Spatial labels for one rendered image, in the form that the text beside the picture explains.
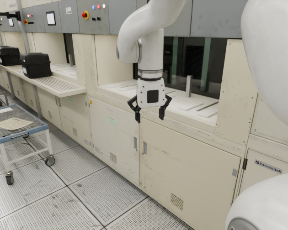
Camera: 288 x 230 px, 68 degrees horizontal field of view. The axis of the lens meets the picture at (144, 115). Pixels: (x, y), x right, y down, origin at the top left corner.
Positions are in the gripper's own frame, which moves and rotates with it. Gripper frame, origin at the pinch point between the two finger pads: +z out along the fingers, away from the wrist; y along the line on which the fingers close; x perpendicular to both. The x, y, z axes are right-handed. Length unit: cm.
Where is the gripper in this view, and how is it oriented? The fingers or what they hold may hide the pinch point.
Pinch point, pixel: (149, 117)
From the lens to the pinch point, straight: 80.5
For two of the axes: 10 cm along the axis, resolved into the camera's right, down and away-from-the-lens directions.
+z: 0.0, 9.3, 3.7
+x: -3.2, -3.5, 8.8
